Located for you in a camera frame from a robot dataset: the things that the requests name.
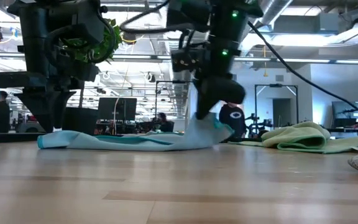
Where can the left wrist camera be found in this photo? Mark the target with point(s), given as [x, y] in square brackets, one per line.
[79, 21]

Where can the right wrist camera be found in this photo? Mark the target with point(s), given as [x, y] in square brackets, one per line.
[190, 60]

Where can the silver ventilation duct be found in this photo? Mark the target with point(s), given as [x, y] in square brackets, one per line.
[272, 12]

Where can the light blue microfiber towel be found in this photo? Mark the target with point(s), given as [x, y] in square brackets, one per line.
[120, 141]

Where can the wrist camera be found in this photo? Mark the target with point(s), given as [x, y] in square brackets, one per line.
[79, 21]
[190, 60]

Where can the green plant in black pot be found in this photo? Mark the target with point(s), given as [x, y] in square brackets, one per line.
[117, 34]

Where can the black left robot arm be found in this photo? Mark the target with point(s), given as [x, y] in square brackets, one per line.
[33, 37]

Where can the black background monitor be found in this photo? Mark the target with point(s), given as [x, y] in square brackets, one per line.
[117, 109]

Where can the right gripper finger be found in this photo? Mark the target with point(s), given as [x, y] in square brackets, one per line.
[201, 107]
[210, 105]

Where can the green microfiber towel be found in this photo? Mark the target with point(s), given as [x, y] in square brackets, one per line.
[303, 138]

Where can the black monitor with lit screen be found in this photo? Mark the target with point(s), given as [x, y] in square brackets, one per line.
[346, 110]

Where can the black gantry frame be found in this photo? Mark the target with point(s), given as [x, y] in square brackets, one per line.
[172, 81]
[275, 85]

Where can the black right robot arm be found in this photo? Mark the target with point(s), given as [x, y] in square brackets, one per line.
[225, 25]

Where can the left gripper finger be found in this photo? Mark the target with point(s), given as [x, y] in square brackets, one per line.
[40, 109]
[64, 105]

